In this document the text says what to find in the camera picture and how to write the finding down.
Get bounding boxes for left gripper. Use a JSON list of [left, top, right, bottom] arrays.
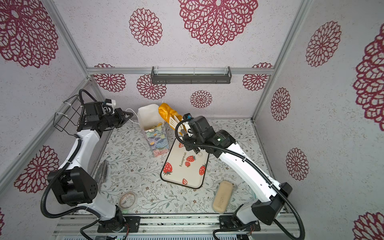
[[100, 108, 134, 129]]

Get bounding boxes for white slotted spatula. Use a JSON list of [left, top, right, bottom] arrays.
[[169, 116, 192, 136]]

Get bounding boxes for long twisted bread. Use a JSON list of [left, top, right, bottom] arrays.
[[158, 103, 183, 123]]

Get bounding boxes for floral paper bag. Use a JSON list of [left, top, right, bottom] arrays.
[[127, 104, 170, 157]]

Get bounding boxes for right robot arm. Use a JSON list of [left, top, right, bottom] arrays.
[[175, 128, 306, 240]]

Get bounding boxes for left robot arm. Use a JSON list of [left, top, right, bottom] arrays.
[[40, 107, 133, 232]]

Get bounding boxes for beige oblong bread loaf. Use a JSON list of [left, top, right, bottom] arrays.
[[213, 181, 234, 214]]

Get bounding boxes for black rimmed white tray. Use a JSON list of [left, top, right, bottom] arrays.
[[160, 140, 209, 190]]

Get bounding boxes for metal tongs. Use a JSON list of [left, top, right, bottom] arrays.
[[95, 160, 109, 192]]

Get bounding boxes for clear tape roll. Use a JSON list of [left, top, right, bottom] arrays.
[[119, 192, 137, 210]]

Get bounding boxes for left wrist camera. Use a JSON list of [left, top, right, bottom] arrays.
[[84, 102, 104, 122]]

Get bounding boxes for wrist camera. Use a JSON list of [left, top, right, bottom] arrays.
[[84, 102, 104, 122], [188, 116, 215, 142]]

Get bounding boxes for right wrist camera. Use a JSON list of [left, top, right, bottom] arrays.
[[188, 116, 215, 142]]

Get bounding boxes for black wire wall basket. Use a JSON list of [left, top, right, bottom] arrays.
[[52, 94, 83, 136]]

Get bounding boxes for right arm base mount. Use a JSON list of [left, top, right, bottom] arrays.
[[219, 215, 261, 232]]

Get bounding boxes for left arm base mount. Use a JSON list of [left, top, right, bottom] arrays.
[[97, 216, 141, 233]]

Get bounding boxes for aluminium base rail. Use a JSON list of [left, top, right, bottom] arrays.
[[52, 214, 286, 240]]

